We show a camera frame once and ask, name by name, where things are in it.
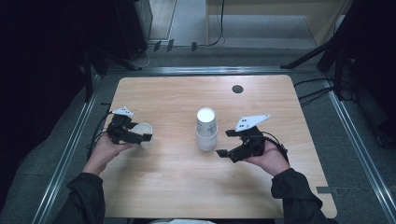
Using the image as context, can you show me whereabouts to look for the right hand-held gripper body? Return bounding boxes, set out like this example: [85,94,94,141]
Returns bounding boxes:
[229,113,271,164]

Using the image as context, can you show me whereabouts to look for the white floor cable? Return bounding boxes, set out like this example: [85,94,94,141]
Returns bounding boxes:
[132,45,157,69]

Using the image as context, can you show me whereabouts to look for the stack of white paper cups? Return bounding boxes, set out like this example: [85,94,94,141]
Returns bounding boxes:
[194,106,219,153]

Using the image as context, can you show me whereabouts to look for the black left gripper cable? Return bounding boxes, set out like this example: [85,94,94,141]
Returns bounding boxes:
[87,109,117,160]

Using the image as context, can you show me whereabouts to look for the black floor cables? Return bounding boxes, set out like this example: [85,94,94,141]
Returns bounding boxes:
[293,77,336,107]

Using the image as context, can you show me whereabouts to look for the black tripod stand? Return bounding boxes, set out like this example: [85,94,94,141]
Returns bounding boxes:
[279,0,365,71]

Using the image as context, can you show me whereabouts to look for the light wooden furniture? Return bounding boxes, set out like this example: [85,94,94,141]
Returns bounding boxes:
[205,0,354,48]

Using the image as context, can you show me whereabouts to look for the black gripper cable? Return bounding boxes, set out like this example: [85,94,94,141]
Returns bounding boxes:
[261,130,290,164]
[87,109,117,160]

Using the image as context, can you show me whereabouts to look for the black hanging cable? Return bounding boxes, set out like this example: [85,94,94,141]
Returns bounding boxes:
[207,0,226,49]

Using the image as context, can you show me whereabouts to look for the single white paper cup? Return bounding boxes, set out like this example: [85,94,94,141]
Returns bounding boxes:
[132,122,155,149]

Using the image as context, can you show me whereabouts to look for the metal floor rail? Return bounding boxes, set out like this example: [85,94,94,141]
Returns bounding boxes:
[106,65,318,77]
[321,76,396,224]
[32,74,104,224]

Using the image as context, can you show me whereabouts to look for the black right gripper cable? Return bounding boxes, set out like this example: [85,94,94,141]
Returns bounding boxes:
[261,130,290,164]

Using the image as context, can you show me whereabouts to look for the person's left hand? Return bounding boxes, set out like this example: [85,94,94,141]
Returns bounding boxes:
[82,133,134,177]

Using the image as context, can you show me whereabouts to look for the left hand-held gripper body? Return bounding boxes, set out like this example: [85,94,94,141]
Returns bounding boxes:
[106,106,143,146]

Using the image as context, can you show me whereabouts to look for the person's right hand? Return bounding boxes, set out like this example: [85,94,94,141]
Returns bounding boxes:
[243,139,292,177]

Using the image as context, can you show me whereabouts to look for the black cabinet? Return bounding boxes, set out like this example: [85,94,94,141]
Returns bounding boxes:
[112,0,154,62]

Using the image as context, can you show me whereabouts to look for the grey tape patch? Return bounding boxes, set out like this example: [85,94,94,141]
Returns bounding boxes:
[316,186,340,195]

